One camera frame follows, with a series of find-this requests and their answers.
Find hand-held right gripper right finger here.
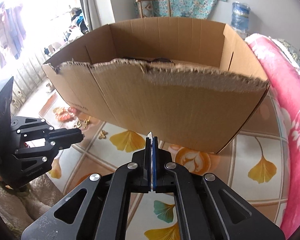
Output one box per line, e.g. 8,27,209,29
155,137,284,240

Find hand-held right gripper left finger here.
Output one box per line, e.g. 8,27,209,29
21,137,150,240

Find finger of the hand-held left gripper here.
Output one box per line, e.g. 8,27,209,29
11,116,84,140
1,137,83,189

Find brown cardboard box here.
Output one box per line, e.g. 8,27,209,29
41,17,270,154

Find white balcony railing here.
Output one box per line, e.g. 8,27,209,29
11,52,55,115

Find beige green fuzzy cloth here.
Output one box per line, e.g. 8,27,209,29
0,172,64,233

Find patterned leaf print tablecloth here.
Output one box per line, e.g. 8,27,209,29
37,87,290,240

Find hanging clothes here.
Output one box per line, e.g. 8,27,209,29
0,4,24,60

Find pile of clothes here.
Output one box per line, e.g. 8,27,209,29
64,7,90,43

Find pink floral blanket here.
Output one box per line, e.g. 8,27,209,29
245,33,300,235

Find pack of water bottles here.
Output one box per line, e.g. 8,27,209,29
230,1,251,33

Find grey patterned pillow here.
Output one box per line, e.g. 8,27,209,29
272,39,300,63

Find orange pink bead bracelet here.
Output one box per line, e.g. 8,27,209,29
54,106,78,123

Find gold necklace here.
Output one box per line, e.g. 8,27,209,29
74,120,91,130

